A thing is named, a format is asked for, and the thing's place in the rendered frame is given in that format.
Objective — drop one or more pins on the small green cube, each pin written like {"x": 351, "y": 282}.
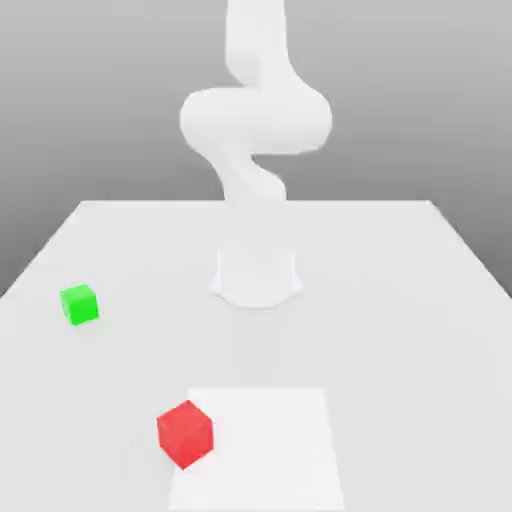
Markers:
{"x": 79, "y": 304}

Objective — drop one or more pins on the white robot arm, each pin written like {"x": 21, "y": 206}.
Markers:
{"x": 256, "y": 120}

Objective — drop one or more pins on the small red cube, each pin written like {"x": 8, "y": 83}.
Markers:
{"x": 184, "y": 435}

